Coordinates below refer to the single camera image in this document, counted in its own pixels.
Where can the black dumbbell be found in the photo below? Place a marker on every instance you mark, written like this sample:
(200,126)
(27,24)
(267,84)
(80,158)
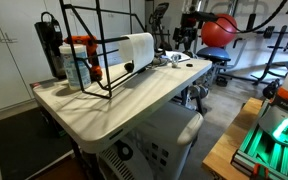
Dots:
(197,91)

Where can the white paper towel roll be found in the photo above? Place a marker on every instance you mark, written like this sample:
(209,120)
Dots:
(137,50)

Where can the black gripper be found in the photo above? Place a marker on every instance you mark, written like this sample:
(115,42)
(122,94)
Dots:
(186,31)

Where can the black floor mat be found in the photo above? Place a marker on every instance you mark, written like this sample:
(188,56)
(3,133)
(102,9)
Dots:
(20,146)

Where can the red exercise ball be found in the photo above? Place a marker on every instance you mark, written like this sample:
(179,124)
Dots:
(217,33)

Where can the black elliptical machine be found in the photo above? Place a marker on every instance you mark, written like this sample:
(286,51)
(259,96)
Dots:
(160,10)

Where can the white wipes canister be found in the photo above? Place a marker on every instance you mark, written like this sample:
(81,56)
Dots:
(74,73)

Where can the green lit base frame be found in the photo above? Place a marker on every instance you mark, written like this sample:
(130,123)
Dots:
(267,153)

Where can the white laundry hamper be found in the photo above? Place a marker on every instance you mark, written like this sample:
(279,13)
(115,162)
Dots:
(170,133)

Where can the small clear glass jar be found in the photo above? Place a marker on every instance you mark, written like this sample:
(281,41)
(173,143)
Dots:
(175,61)

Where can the small round clear lid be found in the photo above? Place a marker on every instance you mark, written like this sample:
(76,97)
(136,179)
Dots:
(189,65)

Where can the orange clamp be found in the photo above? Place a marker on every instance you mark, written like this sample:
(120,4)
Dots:
(259,170)

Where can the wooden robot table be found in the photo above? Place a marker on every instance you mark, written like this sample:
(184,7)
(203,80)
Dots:
(227,150)

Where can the small black floor weight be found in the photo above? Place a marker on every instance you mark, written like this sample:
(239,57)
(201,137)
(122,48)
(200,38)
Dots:
(221,81)

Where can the black weight bench frame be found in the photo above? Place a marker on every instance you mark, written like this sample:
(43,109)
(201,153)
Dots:
(273,53)

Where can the blue balance dome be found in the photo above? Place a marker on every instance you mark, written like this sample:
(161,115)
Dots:
(214,53)

